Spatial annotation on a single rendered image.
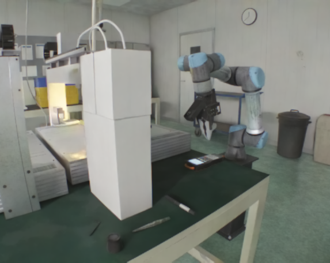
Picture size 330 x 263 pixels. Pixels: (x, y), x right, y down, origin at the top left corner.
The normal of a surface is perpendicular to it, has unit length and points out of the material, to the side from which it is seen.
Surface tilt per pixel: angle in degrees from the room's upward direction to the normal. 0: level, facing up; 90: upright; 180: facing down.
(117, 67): 90
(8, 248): 0
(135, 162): 90
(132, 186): 90
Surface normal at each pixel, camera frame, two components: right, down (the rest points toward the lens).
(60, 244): 0.00, -0.97
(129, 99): 0.65, 0.18
